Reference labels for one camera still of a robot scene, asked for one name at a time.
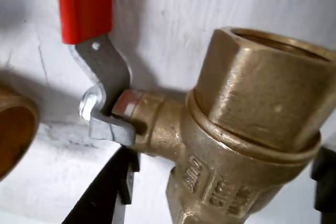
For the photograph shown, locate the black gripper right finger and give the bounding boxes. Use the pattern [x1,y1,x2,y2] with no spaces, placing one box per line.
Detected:
[311,147,336,224]

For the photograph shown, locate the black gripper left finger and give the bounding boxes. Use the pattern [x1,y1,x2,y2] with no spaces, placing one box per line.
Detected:
[61,147,140,224]

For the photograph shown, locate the brass ball valve red handle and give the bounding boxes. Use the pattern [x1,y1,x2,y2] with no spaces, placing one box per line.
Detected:
[57,0,336,224]

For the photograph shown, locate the white plywood board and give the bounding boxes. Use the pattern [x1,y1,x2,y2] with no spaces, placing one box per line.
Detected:
[0,0,336,224]

